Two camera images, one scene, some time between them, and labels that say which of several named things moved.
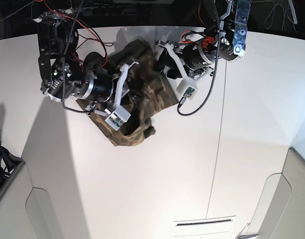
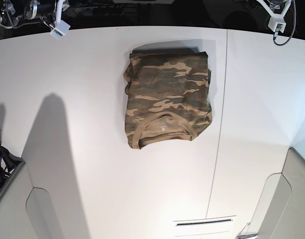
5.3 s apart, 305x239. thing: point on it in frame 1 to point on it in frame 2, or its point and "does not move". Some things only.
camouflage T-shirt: x=151 y=94 to x=167 y=99
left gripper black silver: x=99 y=88 to x=36 y=9
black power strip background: x=108 y=11 does not move
